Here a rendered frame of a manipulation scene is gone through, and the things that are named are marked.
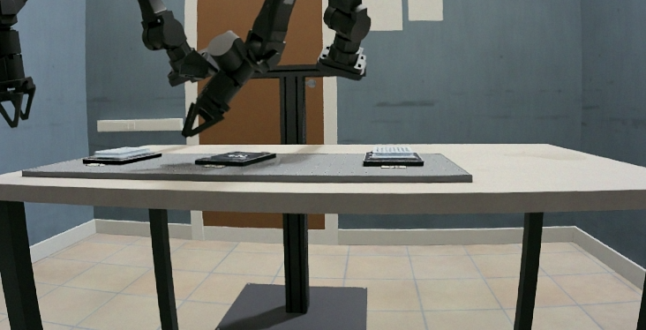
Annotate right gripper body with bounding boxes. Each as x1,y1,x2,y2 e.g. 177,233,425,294
0,54,35,96

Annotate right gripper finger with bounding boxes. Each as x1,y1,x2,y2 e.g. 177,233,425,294
0,93,24,128
8,87,36,120

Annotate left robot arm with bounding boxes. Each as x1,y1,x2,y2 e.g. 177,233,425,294
179,0,372,97

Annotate black l-shaped nest locator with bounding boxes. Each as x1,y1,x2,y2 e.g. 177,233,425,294
83,151,162,165

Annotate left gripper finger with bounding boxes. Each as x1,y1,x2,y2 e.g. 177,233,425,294
186,96,226,138
182,101,214,138

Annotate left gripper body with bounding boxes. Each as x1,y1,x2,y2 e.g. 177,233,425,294
197,78,241,115

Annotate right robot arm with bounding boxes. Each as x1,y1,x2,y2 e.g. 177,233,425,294
0,0,194,82

